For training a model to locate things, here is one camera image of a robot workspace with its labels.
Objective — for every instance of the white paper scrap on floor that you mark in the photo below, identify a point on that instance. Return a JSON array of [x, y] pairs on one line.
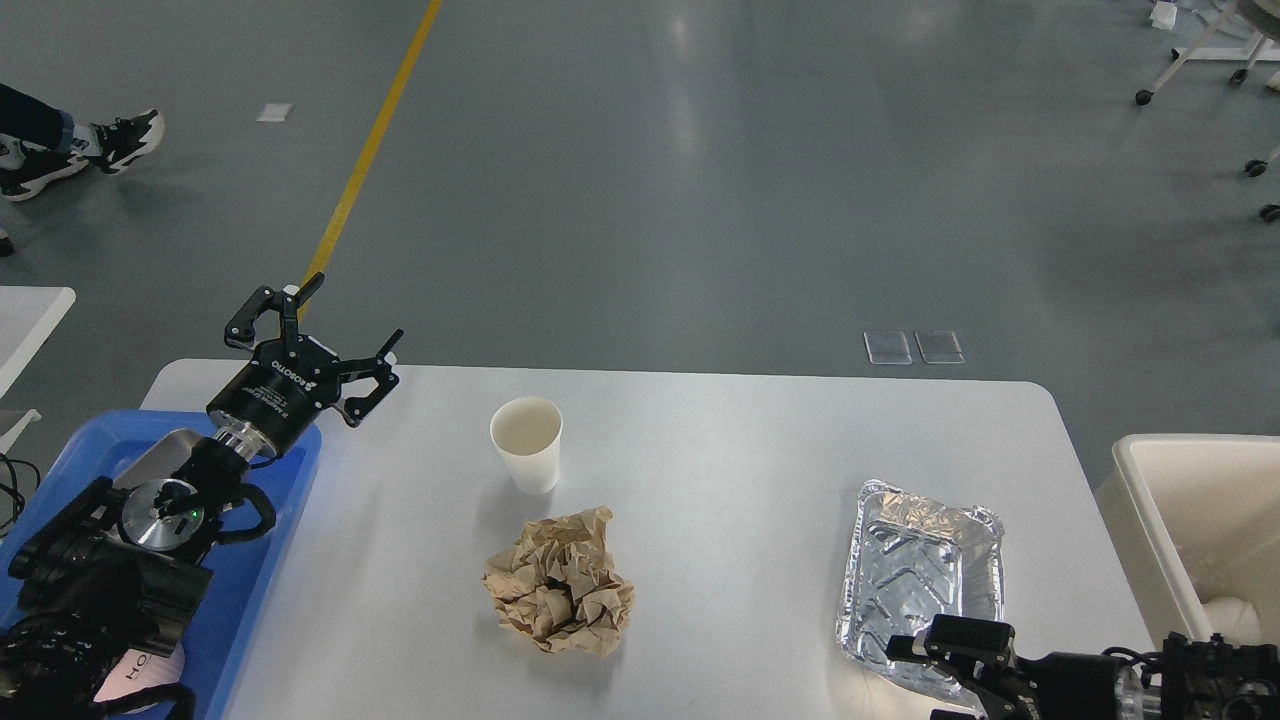
[[274, 112]]

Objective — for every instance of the aluminium foil tray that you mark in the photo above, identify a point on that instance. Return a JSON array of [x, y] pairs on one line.
[[911, 558]]

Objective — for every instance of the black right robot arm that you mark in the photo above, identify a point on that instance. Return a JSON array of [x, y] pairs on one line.
[[1186, 679]]

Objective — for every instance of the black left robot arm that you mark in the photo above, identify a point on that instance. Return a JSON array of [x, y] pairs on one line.
[[122, 568]]

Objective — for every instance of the clear floor plate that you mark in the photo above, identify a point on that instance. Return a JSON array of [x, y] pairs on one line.
[[888, 348], [940, 347]]

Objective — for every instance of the white wheeled cart frame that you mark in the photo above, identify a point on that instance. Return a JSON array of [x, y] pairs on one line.
[[1262, 18]]

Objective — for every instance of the seated person in black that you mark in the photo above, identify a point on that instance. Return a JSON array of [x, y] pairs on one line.
[[43, 144]]

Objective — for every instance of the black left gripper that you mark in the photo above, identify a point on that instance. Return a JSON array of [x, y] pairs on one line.
[[272, 395]]

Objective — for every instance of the white paper cup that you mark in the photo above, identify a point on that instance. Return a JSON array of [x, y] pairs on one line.
[[526, 433]]

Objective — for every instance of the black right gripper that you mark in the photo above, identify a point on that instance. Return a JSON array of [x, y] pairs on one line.
[[1058, 686]]

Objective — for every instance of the white side table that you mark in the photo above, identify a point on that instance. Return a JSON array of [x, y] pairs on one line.
[[29, 314]]

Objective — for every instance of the clear floor plate left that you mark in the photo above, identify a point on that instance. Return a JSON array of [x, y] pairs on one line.
[[888, 348]]

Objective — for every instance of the crumpled brown paper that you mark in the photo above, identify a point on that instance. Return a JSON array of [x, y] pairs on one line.
[[557, 585]]

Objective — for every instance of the stainless steel rectangular container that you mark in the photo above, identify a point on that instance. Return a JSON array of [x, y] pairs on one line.
[[160, 461]]

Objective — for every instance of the beige plastic bin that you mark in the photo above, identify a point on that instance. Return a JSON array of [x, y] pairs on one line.
[[1194, 519]]

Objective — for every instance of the clear floor plate right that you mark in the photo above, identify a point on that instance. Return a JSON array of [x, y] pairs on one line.
[[940, 347]]

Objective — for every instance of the pink ribbed mug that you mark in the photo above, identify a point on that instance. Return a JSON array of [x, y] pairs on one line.
[[138, 670]]

